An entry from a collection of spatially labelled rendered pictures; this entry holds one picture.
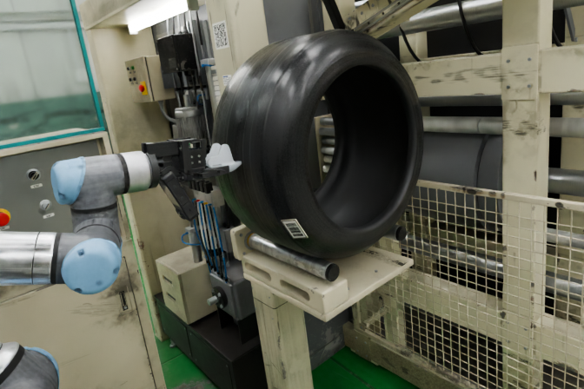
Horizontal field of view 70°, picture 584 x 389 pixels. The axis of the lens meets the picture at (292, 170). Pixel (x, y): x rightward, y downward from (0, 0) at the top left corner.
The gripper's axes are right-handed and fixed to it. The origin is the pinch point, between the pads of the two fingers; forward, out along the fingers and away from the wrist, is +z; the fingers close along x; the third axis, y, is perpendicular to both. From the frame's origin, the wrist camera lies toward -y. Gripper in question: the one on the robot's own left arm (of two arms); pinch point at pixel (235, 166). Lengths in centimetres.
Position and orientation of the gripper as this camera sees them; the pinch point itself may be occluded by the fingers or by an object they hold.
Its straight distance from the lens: 92.4
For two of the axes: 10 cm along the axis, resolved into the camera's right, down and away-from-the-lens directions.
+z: 7.7, -1.4, 6.2
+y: -0.5, -9.8, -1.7
